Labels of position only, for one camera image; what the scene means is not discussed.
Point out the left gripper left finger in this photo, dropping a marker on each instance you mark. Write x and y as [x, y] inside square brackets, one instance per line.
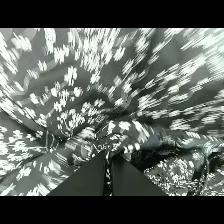
[87, 181]

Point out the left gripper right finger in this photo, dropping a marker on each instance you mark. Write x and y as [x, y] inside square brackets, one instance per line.
[131, 183]

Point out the black white-patterned garment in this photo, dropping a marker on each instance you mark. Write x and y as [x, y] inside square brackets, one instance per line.
[100, 76]

